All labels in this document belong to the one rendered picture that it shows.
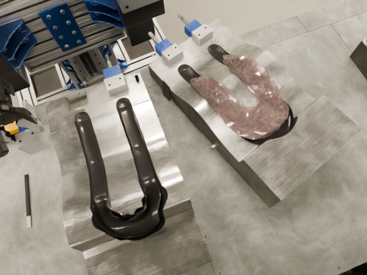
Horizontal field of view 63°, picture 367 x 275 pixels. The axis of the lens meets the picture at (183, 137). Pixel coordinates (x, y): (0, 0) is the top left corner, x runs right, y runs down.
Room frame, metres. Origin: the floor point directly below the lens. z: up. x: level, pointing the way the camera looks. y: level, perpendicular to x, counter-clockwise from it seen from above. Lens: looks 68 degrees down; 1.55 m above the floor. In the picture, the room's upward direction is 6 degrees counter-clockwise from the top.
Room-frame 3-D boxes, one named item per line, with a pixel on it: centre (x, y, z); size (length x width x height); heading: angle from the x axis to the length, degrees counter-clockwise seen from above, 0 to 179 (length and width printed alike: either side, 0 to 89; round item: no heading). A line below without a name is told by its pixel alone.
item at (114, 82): (0.47, 0.17, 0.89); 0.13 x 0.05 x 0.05; 15
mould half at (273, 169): (0.37, -0.17, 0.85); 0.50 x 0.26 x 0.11; 32
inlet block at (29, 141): (0.33, 0.36, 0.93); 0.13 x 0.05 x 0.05; 15
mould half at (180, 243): (0.20, 0.16, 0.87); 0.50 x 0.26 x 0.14; 15
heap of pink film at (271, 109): (0.37, -0.16, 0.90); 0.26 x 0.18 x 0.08; 32
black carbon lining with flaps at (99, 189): (0.21, 0.15, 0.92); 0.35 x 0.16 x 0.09; 15
